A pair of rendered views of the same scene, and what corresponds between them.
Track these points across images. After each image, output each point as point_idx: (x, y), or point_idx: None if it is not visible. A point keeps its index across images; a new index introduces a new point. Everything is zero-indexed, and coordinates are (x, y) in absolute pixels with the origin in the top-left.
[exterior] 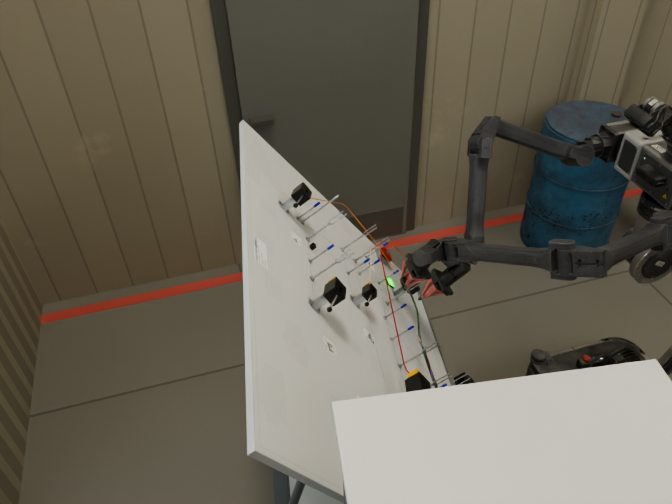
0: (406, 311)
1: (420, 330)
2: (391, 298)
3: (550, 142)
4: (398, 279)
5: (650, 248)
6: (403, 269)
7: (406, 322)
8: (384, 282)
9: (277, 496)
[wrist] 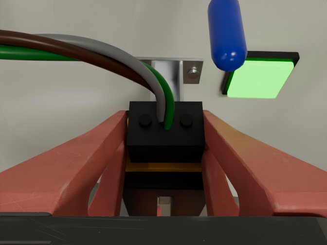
0: (105, 112)
1: (52, 142)
2: (118, 21)
3: None
4: (287, 149)
5: None
6: (238, 151)
7: (0, 73)
8: (247, 21)
9: None
